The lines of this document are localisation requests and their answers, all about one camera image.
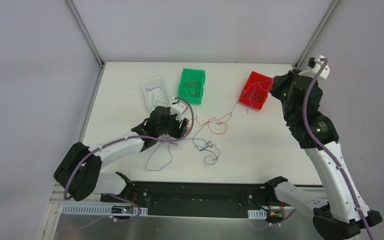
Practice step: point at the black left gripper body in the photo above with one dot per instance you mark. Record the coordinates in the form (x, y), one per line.
(174, 122)

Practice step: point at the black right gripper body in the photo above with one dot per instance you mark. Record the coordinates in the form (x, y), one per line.
(278, 88)

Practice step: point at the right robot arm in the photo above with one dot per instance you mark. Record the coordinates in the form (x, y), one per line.
(343, 214)

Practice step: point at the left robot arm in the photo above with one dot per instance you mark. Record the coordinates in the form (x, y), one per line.
(80, 171)

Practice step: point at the red plastic bin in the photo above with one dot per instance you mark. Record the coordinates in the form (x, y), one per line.
(256, 90)

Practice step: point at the white plastic bin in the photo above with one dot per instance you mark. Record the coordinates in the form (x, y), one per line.
(156, 93)

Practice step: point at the green plastic bin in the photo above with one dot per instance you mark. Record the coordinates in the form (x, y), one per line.
(191, 85)

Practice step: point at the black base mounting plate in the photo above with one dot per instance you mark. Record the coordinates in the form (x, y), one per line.
(188, 199)

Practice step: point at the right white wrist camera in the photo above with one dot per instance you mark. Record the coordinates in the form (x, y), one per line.
(316, 64)

